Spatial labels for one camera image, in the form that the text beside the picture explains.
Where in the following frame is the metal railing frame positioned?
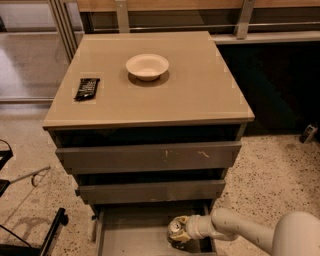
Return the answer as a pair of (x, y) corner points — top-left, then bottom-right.
(45, 0), (320, 58)

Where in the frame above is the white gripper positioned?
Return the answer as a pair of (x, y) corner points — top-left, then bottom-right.
(169, 215), (214, 243)

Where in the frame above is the white paper bowl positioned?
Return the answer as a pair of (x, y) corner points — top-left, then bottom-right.
(126, 54), (169, 81)

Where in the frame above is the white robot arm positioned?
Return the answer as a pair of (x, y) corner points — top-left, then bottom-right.
(167, 208), (320, 256)

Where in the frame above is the middle grey drawer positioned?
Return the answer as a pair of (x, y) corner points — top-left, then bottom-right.
(76, 180), (225, 205)

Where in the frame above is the black chair base leg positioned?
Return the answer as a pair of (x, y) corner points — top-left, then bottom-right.
(0, 208), (69, 256)

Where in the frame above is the grey drawer cabinet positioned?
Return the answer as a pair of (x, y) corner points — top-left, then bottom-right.
(42, 31), (256, 256)

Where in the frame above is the metal rod on floor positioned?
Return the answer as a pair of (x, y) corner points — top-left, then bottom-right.
(10, 165), (51, 185)

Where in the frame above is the small grey floor bracket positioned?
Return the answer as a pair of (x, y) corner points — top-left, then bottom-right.
(299, 123), (318, 143)

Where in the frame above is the top grey drawer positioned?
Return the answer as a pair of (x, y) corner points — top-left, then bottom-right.
(56, 141), (241, 174)

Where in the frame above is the grey drawer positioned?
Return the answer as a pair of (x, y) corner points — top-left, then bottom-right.
(96, 201), (217, 256)
(56, 141), (241, 174)
(76, 180), (225, 205)

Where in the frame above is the black chair part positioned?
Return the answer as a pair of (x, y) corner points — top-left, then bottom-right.
(0, 139), (14, 198)

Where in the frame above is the bottom grey drawer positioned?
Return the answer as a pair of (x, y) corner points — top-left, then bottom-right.
(96, 201), (217, 256)

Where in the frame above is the silver green soda can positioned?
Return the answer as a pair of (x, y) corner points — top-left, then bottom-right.
(167, 220), (182, 244)

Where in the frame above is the black snack packet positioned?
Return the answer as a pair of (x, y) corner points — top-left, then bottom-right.
(74, 78), (100, 101)

